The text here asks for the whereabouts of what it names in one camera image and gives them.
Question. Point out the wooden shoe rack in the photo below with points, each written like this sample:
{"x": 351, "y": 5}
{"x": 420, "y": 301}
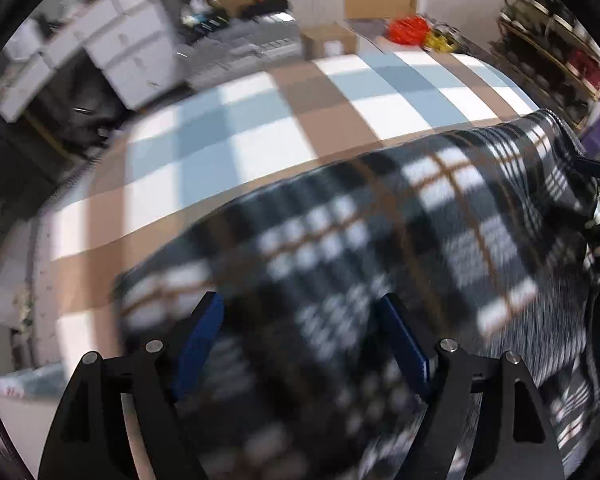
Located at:
{"x": 545, "y": 45}

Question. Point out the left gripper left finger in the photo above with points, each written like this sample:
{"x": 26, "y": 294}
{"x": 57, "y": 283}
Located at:
{"x": 87, "y": 437}

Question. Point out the red plastic bag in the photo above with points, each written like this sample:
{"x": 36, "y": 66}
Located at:
{"x": 411, "y": 31}

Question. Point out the white drawer desk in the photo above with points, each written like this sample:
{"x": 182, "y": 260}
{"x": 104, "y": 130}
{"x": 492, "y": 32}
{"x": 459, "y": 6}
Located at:
{"x": 132, "y": 42}

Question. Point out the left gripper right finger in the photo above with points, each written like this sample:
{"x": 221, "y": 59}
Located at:
{"x": 492, "y": 400}

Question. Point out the checkered bed sheet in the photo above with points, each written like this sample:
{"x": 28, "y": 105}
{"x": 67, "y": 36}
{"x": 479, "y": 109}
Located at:
{"x": 171, "y": 167}

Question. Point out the cardboard box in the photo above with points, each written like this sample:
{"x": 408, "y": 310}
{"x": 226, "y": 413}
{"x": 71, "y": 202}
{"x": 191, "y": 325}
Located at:
{"x": 327, "y": 41}

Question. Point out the dark plaid fleece garment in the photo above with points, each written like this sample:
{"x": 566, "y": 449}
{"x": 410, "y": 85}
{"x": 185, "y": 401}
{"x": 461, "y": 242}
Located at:
{"x": 468, "y": 227}

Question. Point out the yellow shoes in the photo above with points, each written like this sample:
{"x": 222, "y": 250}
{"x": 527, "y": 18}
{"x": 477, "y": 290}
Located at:
{"x": 441, "y": 40}

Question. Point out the silver suitcase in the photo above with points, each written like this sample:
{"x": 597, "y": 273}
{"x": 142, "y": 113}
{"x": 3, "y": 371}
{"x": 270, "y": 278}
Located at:
{"x": 241, "y": 49}

